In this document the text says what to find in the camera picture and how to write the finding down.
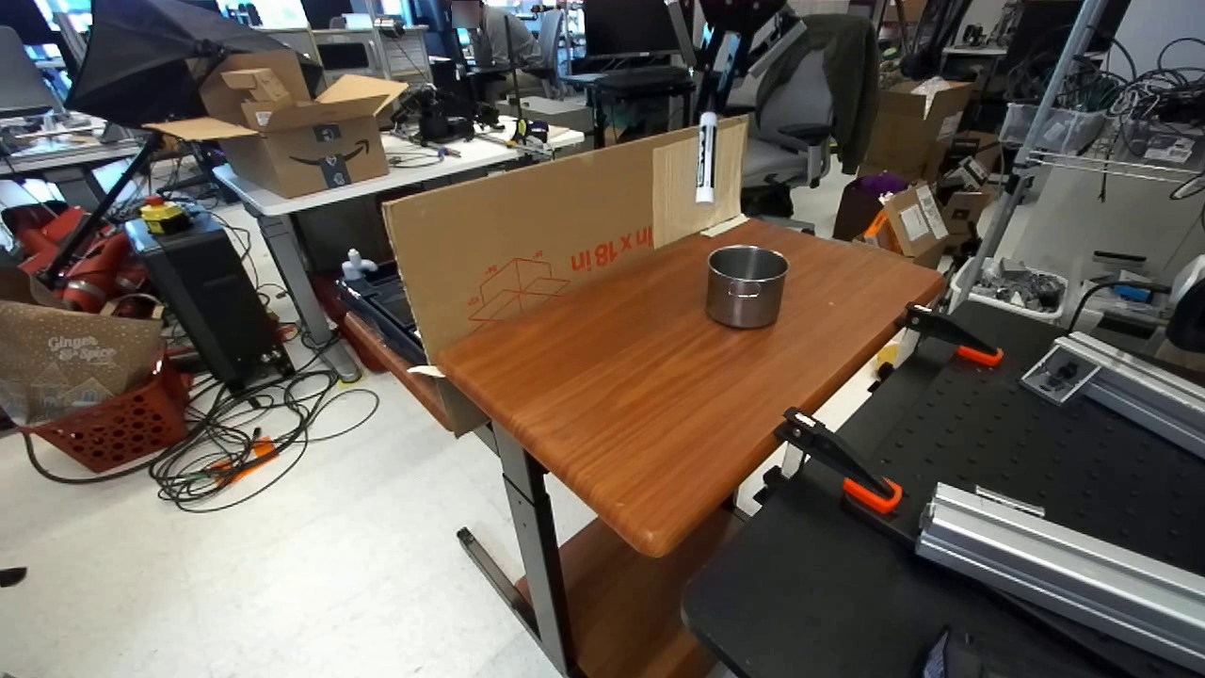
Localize brown cardboard panel red print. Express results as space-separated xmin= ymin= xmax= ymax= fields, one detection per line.
xmin=382 ymin=115 xmax=754 ymax=370

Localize thin white strip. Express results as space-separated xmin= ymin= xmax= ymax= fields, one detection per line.
xmin=695 ymin=210 xmax=754 ymax=242

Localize white metal frame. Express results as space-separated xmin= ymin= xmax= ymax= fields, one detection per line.
xmin=954 ymin=0 xmax=1205 ymax=331

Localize background person grey shirt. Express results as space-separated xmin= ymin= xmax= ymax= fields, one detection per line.
xmin=447 ymin=0 xmax=546 ymax=75

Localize red plastic basket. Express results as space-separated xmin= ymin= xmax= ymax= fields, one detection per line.
xmin=29 ymin=361 xmax=197 ymax=478

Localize black perforated base board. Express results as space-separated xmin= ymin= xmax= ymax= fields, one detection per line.
xmin=682 ymin=299 xmax=1205 ymax=678

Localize small white bottle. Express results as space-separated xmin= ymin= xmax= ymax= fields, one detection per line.
xmin=339 ymin=245 xmax=382 ymax=288

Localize grey rail end plate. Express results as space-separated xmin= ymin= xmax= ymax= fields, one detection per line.
xmin=1017 ymin=345 xmax=1108 ymax=406

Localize small folded cardboard box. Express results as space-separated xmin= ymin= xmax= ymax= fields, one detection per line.
xmin=218 ymin=61 xmax=314 ymax=129

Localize grey desk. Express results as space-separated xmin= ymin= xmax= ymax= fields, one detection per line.
xmin=0 ymin=109 xmax=151 ymax=183

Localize open cardboard box smile logo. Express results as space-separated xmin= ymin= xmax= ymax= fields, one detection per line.
xmin=142 ymin=48 xmax=409 ymax=203

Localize small steel pot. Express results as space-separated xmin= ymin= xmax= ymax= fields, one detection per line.
xmin=703 ymin=242 xmax=791 ymax=335

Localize white desk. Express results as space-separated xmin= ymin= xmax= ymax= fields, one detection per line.
xmin=211 ymin=125 xmax=589 ymax=381

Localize small labelled cardboard box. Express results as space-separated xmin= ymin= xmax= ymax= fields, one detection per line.
xmin=862 ymin=184 xmax=954 ymax=269

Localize aluminium extrusion rail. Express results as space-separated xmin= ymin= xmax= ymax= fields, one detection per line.
xmin=1051 ymin=327 xmax=1205 ymax=464
xmin=916 ymin=481 xmax=1205 ymax=674

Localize brown wooden table underboard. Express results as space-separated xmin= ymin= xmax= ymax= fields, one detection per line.
xmin=550 ymin=508 xmax=737 ymax=678

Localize office chair with grey jacket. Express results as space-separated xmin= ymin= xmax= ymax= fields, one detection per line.
xmin=742 ymin=11 xmax=880 ymax=191

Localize dark metal table leg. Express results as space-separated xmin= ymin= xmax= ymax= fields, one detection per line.
xmin=453 ymin=426 xmax=583 ymax=678

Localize red bag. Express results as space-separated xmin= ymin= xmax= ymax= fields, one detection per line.
xmin=14 ymin=203 xmax=142 ymax=318

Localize black computer monitor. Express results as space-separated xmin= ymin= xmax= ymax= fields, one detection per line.
xmin=581 ymin=0 xmax=695 ymax=61

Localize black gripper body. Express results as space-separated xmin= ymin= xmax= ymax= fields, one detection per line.
xmin=716 ymin=0 xmax=810 ymax=75

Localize large closed cardboard box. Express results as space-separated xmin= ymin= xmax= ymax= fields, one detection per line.
xmin=862 ymin=72 xmax=977 ymax=184

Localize yellow emergency stop button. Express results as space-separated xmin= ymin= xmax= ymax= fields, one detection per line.
xmin=141 ymin=195 xmax=197 ymax=242

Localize brown paper bag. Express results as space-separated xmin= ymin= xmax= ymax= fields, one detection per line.
xmin=0 ymin=299 xmax=165 ymax=430

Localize white marker with black cap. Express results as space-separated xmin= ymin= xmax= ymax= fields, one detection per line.
xmin=692 ymin=106 xmax=723 ymax=210

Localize black clamp orange handle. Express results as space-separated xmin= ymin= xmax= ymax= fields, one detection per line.
xmin=771 ymin=406 xmax=906 ymax=523
xmin=899 ymin=303 xmax=1011 ymax=372

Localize tangled floor cables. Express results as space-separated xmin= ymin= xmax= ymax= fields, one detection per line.
xmin=19 ymin=361 xmax=385 ymax=518

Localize black desk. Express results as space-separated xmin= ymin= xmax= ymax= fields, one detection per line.
xmin=562 ymin=53 xmax=737 ymax=147

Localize black photo umbrella with pole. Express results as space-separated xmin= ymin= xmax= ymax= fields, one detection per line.
xmin=67 ymin=0 xmax=296 ymax=249

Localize purple fabric bag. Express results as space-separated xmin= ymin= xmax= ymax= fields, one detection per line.
xmin=832 ymin=170 xmax=910 ymax=242

